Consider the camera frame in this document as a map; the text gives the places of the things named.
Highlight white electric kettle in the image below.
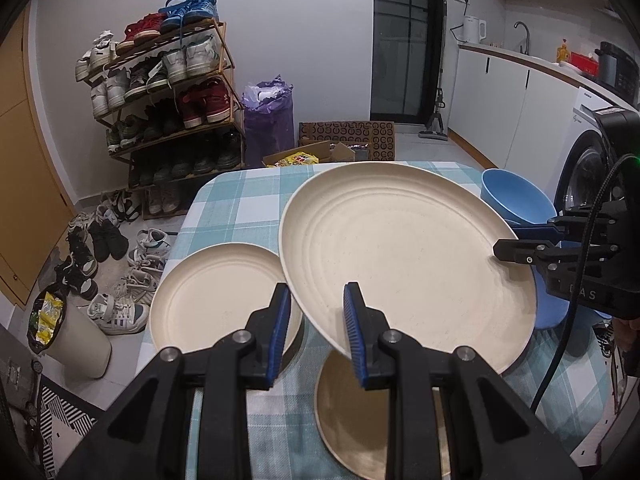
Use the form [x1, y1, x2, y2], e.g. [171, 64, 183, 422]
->
[462, 15, 487, 45]

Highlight chrome faucet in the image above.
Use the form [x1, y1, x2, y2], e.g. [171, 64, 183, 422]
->
[514, 21, 532, 56]

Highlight black white patterned rug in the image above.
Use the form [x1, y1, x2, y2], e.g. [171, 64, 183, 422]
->
[37, 375, 108, 480]

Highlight white washing machine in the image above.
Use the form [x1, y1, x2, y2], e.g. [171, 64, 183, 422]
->
[552, 87, 640, 221]

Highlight wooden door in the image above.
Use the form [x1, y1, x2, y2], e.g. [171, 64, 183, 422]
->
[0, 0, 76, 306]

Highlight assorted sneakers collection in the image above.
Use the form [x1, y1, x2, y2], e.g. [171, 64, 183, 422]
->
[75, 0, 243, 181]

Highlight large cream plate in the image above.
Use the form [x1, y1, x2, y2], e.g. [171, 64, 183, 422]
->
[278, 161, 540, 376]

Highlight black pressure cooker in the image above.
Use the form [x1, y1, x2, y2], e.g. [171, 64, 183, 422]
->
[595, 41, 640, 106]

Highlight light blue bowl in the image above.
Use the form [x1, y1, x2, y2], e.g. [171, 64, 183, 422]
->
[481, 168, 558, 227]

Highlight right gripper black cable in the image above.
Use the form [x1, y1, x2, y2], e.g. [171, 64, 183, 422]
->
[530, 154, 640, 411]

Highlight black glass door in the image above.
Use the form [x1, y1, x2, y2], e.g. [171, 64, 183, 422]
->
[371, 0, 446, 123]

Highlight small cream plate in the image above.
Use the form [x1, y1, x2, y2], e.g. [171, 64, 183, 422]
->
[149, 243, 303, 368]

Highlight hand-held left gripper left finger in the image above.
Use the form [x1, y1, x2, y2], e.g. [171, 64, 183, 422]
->
[57, 282, 293, 480]

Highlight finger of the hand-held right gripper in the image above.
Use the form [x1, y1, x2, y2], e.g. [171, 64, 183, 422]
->
[512, 200, 626, 241]
[492, 237, 618, 281]

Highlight open brown cardboard box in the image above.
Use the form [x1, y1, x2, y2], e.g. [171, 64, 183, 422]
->
[262, 141, 356, 168]

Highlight grey floor mop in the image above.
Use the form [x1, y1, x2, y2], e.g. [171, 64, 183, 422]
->
[417, 0, 451, 141]

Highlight yellow snack wrapper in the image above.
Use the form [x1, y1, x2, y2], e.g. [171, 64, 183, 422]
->
[31, 292, 66, 346]

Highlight red box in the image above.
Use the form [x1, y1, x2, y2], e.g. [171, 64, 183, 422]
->
[570, 51, 601, 78]

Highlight purple plastic bag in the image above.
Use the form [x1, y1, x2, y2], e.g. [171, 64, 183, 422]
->
[242, 76, 296, 168]

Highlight pile of loose sneakers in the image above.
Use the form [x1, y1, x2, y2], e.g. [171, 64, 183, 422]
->
[52, 187, 173, 336]

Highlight wooden shoe rack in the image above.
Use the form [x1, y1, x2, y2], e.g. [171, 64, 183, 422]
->
[82, 17, 248, 221]

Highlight tan plate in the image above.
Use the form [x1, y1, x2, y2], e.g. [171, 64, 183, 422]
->
[314, 347, 451, 467]

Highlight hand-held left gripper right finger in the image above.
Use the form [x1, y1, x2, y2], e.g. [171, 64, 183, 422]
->
[342, 282, 583, 480]

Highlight white kitchen base cabinets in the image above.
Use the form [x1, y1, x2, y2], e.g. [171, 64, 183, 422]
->
[447, 42, 583, 171]

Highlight patterned cardboard box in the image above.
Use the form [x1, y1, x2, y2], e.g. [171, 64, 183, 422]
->
[299, 121, 396, 162]

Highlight beige trash bin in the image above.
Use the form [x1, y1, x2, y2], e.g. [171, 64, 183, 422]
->
[27, 285, 113, 381]

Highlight yellow snack packet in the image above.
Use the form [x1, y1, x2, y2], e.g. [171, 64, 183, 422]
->
[272, 151, 319, 167]

